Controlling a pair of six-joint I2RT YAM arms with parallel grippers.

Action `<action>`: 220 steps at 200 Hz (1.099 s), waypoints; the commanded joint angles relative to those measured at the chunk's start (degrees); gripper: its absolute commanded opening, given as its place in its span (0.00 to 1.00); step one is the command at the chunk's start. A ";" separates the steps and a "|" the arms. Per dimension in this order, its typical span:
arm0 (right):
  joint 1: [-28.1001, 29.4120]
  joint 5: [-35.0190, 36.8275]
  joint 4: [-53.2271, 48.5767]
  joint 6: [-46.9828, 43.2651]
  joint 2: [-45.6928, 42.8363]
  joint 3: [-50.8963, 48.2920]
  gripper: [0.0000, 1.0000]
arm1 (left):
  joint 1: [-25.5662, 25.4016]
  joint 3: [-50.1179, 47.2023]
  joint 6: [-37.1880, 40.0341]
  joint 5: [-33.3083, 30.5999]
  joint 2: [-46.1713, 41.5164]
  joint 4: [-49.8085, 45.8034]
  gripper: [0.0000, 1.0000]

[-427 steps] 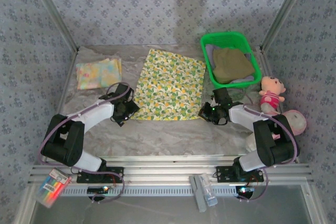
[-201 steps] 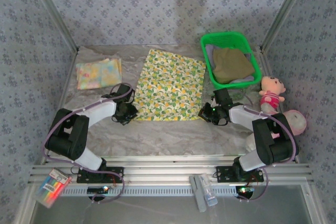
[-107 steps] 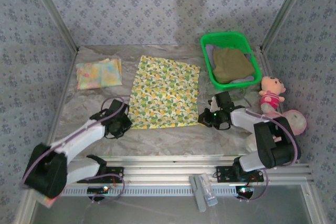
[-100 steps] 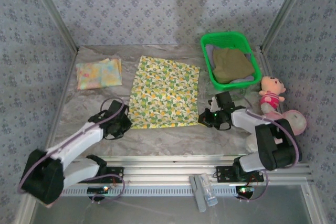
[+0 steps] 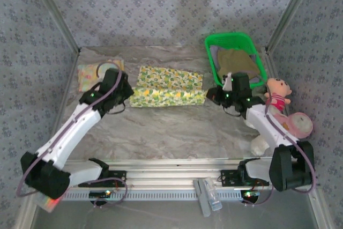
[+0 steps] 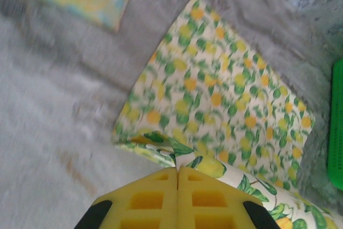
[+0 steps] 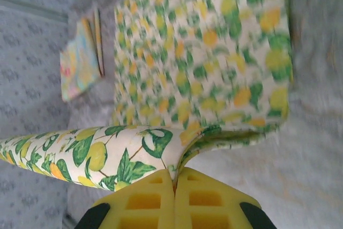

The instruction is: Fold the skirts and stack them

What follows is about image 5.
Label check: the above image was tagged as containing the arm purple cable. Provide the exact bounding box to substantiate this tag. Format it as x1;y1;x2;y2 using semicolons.
16;61;127;210
242;84;317;208

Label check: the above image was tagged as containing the circuit board with lights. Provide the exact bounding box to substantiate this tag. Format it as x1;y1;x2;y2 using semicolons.
240;189;261;198
89;190;111;198

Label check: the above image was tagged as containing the green plastic basket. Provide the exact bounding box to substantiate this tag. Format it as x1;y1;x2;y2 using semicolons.
205;32;268;89

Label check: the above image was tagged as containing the pastel pink flower skirt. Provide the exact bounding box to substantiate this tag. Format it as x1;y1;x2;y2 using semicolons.
77;58;125;93

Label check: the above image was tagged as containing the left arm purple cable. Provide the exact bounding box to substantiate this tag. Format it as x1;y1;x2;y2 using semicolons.
16;61;127;210

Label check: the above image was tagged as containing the aluminium corner post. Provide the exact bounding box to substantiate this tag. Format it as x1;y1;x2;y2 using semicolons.
265;0;320;53
26;0;81;54

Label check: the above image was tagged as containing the grey plastic clamp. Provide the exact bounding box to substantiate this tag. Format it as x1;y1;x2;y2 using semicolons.
192;178;211;218

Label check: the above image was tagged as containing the green yellow leaf print skirt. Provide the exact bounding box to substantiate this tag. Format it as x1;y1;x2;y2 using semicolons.
130;65;205;108

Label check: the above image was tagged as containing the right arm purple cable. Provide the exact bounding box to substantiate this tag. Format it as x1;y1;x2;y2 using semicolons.
242;84;317;208

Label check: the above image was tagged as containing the white plush in pink outfit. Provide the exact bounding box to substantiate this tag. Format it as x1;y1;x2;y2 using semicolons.
243;104;315;157

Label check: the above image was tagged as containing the aluminium rail frame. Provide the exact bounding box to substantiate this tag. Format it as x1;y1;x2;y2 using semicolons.
28;158;322;190

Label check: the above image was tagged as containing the grey purple skirt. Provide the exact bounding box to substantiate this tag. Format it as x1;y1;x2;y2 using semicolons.
209;45;262;86

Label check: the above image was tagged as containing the rainbow marker pack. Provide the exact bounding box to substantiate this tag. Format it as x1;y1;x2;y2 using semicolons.
36;195;61;213

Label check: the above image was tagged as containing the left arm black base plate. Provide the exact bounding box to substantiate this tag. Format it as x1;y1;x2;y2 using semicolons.
77;169;127;188

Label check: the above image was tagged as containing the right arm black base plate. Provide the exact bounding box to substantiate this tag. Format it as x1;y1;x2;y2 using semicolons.
220;169;270;188

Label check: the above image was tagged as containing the grey slotted cable duct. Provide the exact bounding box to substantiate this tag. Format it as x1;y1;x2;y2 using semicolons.
62;189;259;202

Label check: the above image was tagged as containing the doll in pink striped shirt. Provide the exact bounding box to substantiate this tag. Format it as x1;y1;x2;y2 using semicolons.
264;77;293;112

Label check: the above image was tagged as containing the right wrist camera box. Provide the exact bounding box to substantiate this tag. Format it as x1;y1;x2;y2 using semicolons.
223;72;233;91

